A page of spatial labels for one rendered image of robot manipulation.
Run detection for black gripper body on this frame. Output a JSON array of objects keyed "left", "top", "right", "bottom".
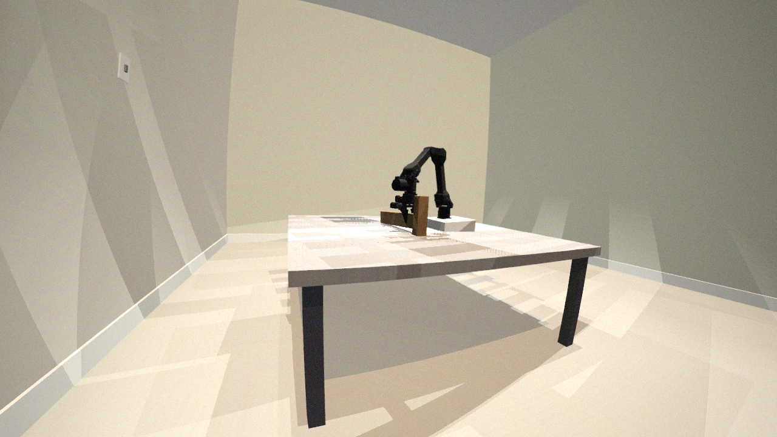
[{"left": 390, "top": 191, "right": 417, "bottom": 209}]

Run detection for wooden post with slot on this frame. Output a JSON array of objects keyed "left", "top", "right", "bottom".
[{"left": 412, "top": 195, "right": 429, "bottom": 236}]

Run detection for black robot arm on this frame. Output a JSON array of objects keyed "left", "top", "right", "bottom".
[{"left": 392, "top": 146, "right": 453, "bottom": 219}]

